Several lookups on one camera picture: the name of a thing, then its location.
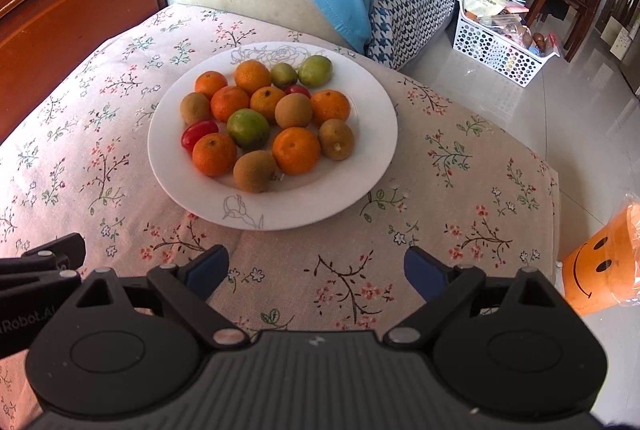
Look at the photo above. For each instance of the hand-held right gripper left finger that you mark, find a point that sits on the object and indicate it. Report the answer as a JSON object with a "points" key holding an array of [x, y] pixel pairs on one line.
{"points": [[207, 270]]}

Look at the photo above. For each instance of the wooden chair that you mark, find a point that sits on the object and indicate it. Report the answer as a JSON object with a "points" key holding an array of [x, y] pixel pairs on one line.
{"points": [[585, 5]]}

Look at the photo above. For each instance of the red-brown wooden cabinet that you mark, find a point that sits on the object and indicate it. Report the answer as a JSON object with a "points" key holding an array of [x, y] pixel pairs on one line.
{"points": [[75, 20]]}

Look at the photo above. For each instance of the orange smiley bucket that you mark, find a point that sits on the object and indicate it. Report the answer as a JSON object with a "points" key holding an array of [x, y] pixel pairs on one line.
{"points": [[595, 265]]}

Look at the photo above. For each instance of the blue houndstooth sofa cover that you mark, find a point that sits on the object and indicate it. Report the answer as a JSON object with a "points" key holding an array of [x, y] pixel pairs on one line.
{"points": [[415, 15]]}

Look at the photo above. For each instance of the white flower-print plate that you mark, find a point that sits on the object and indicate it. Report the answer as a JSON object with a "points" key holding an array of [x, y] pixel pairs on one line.
{"points": [[350, 180]]}

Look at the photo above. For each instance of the white plastic basket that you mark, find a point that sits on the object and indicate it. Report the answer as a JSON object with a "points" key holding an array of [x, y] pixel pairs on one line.
{"points": [[495, 50]]}

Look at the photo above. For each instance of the green red mango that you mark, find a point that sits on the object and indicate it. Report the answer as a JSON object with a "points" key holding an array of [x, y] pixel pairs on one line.
{"points": [[247, 128]]}

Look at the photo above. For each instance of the floral cloth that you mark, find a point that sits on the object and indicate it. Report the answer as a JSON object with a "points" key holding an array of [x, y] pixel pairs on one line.
{"points": [[450, 190]]}

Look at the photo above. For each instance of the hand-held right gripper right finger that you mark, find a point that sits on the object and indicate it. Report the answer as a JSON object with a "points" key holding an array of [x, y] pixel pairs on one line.
{"points": [[425, 272]]}

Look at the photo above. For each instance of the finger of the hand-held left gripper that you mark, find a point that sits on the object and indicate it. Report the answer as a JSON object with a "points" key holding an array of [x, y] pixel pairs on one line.
{"points": [[30, 282]]}

